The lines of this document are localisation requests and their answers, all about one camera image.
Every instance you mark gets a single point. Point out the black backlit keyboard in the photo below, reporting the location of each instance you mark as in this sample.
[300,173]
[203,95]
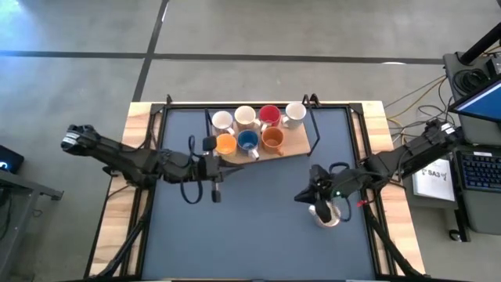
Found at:
[481,170]

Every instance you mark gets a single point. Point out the orange leaf pattern mug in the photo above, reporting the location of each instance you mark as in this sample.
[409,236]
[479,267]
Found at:
[246,116]

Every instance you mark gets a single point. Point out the grey sign holder plate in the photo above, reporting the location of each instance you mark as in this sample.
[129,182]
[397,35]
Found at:
[409,192]

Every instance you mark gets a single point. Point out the black table frame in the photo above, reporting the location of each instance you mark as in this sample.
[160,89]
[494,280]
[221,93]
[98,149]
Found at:
[332,105]

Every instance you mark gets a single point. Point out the white textured mug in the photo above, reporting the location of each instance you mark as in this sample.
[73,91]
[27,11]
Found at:
[295,111]

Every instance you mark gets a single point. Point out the white mug red lattice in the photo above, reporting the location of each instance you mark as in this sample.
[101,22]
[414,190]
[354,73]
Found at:
[222,120]

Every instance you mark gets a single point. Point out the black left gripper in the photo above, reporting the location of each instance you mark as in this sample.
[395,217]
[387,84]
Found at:
[209,170]

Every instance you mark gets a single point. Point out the black clamp bracket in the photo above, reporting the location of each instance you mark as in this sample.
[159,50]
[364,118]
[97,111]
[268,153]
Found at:
[113,170]

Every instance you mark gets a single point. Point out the red white striped mug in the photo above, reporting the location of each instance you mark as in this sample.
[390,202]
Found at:
[270,114]

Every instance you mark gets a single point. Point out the grey blue table mat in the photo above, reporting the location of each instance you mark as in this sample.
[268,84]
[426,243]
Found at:
[254,219]

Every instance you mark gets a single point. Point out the white paper sign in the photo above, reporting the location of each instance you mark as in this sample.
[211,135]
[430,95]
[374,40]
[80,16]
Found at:
[434,184]

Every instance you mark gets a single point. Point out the black pole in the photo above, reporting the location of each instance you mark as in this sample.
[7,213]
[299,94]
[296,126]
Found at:
[479,46]

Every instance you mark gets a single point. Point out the plain orange mug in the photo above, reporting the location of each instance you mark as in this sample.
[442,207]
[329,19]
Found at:
[272,140]

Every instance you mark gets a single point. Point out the black caster wheel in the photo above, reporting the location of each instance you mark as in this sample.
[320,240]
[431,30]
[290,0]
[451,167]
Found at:
[454,235]

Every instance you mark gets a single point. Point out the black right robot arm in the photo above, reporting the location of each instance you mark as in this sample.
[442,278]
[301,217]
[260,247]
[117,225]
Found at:
[415,150]

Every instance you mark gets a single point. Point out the pale pink white mug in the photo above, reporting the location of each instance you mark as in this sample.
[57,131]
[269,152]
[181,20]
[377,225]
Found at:
[329,224]

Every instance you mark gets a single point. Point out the blue ribbed mug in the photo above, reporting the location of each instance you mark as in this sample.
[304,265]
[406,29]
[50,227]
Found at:
[247,140]

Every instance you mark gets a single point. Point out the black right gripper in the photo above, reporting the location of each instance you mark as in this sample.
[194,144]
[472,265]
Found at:
[325,184]

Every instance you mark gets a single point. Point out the computer monitor blue screen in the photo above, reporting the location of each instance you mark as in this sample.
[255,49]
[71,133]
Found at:
[485,103]

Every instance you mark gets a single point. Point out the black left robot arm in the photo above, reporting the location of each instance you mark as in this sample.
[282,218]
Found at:
[117,154]

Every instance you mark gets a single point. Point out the black device blue light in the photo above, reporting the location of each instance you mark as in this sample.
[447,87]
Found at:
[9,158]

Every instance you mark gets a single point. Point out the grey metal stand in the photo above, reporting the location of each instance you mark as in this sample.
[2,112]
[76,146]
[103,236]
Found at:
[31,188]

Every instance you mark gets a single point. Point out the grey computer cart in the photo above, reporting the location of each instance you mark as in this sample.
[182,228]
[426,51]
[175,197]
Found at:
[485,211]

